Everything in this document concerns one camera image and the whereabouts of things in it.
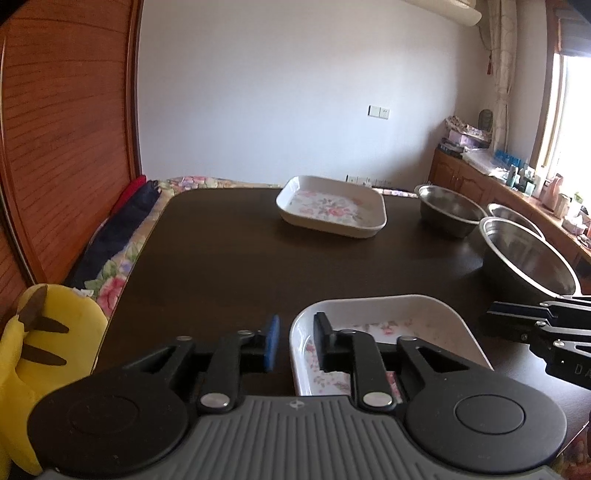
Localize floral white square plate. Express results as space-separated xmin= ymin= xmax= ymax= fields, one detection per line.
xmin=276 ymin=175 xmax=388 ymax=239
xmin=290 ymin=294 xmax=492 ymax=396

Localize small steel bowl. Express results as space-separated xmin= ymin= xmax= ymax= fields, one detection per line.
xmin=415 ymin=184 xmax=487 ymax=239

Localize large steel bowl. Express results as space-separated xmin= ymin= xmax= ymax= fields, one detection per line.
xmin=479 ymin=216 xmax=581 ymax=302

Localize pink bottle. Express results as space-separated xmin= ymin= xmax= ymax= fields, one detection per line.
xmin=541 ymin=174 xmax=563 ymax=212

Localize middle steel bowl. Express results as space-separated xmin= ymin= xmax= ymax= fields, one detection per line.
xmin=487 ymin=202 xmax=545 ymax=239

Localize wooden low cabinet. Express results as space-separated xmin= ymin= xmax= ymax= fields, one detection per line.
xmin=429 ymin=148 xmax=590 ymax=295

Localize floral bed quilt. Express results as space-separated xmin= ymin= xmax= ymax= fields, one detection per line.
xmin=68 ymin=174 xmax=419 ymax=319

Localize blue bottles group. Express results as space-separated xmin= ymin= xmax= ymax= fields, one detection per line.
xmin=494 ymin=149 xmax=523 ymax=171

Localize dark folded clothes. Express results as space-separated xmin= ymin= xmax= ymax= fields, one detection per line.
xmin=64 ymin=175 xmax=160 ymax=289

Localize yellow plush toy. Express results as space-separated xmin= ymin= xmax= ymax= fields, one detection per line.
xmin=1 ymin=284 xmax=108 ymax=479

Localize stack of boxes and papers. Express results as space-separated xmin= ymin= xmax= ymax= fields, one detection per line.
xmin=438 ymin=115 xmax=491 ymax=158

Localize patterned beige curtain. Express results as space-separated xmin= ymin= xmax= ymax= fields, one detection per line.
xmin=487 ymin=0 xmax=518 ymax=153

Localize white air conditioner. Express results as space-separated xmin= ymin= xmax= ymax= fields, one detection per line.
xmin=405 ymin=0 xmax=482 ymax=27

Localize wooden louvered wardrobe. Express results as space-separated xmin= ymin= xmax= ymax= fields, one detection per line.
xmin=1 ymin=1 xmax=142 ymax=318

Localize window with wooden frame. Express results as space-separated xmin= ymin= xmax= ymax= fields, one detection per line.
xmin=533 ymin=1 xmax=590 ymax=208

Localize white wall socket strip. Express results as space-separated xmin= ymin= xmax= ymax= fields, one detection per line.
xmin=346 ymin=175 xmax=394 ymax=189

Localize white wall switch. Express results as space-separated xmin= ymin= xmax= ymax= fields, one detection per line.
xmin=368 ymin=105 xmax=390 ymax=120

